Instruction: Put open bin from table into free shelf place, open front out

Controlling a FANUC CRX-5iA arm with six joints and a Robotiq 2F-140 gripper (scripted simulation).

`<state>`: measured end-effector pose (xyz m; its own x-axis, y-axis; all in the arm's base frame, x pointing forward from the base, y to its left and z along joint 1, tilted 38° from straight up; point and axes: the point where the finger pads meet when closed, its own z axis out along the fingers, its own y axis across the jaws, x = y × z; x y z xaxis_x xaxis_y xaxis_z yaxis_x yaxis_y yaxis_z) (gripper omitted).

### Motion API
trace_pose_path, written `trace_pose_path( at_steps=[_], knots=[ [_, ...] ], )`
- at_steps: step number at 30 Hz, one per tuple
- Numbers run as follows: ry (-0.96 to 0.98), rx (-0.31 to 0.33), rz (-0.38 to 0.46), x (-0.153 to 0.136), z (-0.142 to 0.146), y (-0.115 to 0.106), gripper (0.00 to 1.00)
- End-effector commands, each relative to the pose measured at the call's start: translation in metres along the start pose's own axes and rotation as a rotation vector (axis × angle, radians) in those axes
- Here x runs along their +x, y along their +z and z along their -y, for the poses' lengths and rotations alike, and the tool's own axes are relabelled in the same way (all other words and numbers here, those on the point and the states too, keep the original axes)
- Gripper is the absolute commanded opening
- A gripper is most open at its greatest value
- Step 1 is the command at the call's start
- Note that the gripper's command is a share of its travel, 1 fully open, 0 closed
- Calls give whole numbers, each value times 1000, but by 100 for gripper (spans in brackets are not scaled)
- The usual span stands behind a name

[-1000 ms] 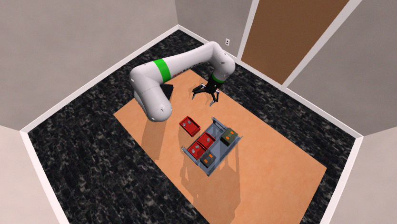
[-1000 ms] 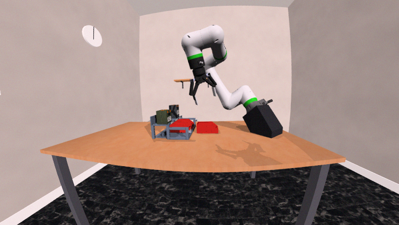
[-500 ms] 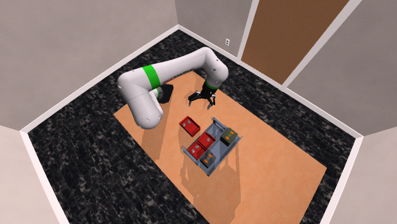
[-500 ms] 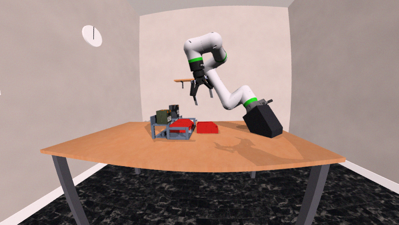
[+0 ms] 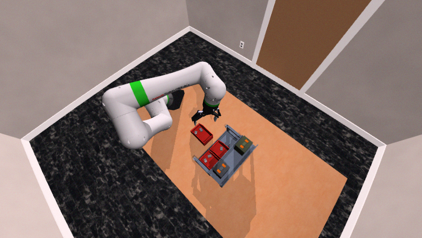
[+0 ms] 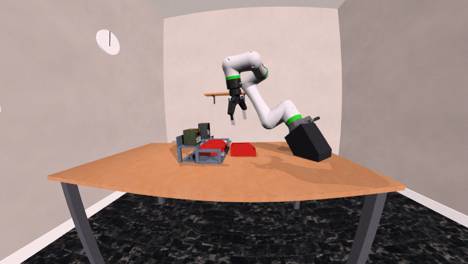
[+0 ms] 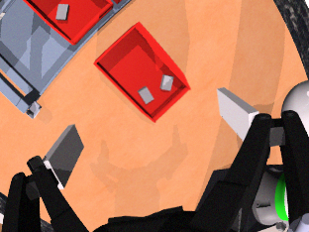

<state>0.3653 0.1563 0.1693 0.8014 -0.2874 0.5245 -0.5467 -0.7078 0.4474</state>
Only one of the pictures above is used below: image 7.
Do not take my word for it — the grey metal shelf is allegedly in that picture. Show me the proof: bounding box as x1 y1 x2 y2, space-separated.
0 0 132 119

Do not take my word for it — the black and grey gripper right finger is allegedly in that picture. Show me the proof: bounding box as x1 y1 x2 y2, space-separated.
179 87 309 232

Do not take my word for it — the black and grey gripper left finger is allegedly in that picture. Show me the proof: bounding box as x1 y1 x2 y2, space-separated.
1 124 89 232

